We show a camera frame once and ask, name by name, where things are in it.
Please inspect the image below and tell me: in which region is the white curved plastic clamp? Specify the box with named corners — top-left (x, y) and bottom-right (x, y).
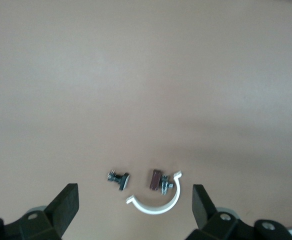
top-left (125, 170), bottom-right (183, 215)

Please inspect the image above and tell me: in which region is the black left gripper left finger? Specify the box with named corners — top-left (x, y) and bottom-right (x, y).
top-left (0, 183), bottom-right (80, 240)

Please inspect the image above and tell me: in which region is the black switch component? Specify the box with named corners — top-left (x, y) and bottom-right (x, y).
top-left (107, 169), bottom-right (131, 192)

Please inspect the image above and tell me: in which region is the brown switch component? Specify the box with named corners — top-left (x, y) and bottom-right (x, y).
top-left (147, 169), bottom-right (175, 195)

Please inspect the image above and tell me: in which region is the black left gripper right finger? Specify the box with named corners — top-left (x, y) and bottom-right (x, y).
top-left (185, 184), bottom-right (292, 240)

